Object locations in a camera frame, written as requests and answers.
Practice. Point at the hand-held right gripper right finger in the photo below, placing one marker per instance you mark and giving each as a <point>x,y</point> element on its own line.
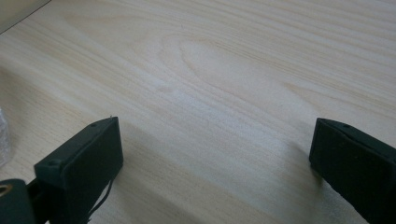
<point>355,165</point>

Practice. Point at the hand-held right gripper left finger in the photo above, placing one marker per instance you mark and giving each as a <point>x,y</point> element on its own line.
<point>84,168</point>

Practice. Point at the clear plastic bag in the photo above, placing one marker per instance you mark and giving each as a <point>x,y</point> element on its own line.
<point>3,140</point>

